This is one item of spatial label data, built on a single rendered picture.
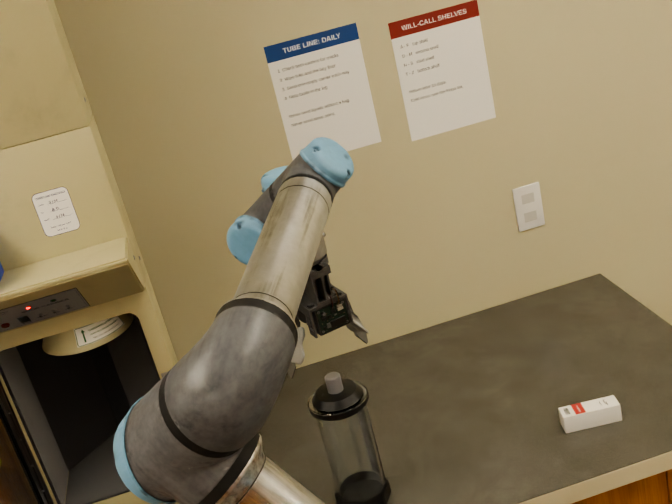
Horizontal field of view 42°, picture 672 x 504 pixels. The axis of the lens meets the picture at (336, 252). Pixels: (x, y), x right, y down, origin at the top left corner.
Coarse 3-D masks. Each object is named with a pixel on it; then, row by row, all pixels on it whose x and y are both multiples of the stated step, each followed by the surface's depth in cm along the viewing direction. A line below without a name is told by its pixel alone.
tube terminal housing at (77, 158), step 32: (96, 128) 153; (0, 160) 143; (32, 160) 144; (64, 160) 146; (96, 160) 147; (0, 192) 145; (32, 192) 146; (96, 192) 148; (0, 224) 147; (32, 224) 148; (96, 224) 150; (128, 224) 158; (0, 256) 149; (32, 256) 150; (64, 320) 155; (96, 320) 156; (160, 320) 164; (160, 352) 161; (32, 448) 162
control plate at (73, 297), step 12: (36, 300) 143; (48, 300) 144; (60, 300) 146; (72, 300) 147; (84, 300) 149; (0, 312) 143; (12, 312) 144; (24, 312) 146; (36, 312) 147; (48, 312) 149; (60, 312) 150; (0, 324) 147; (12, 324) 148; (24, 324) 150
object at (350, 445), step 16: (352, 416) 151; (368, 416) 155; (320, 432) 155; (336, 432) 152; (352, 432) 152; (368, 432) 154; (336, 448) 153; (352, 448) 153; (368, 448) 154; (336, 464) 155; (352, 464) 154; (368, 464) 155; (336, 480) 158; (352, 480) 155; (368, 480) 156; (384, 480) 160; (352, 496) 157; (368, 496) 157
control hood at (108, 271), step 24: (120, 240) 150; (48, 264) 147; (72, 264) 145; (96, 264) 142; (120, 264) 142; (0, 288) 142; (24, 288) 140; (48, 288) 141; (72, 288) 144; (96, 288) 146; (120, 288) 149; (144, 288) 153
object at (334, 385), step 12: (336, 372) 153; (324, 384) 156; (336, 384) 151; (348, 384) 154; (324, 396) 152; (336, 396) 151; (348, 396) 151; (360, 396) 152; (324, 408) 150; (336, 408) 150
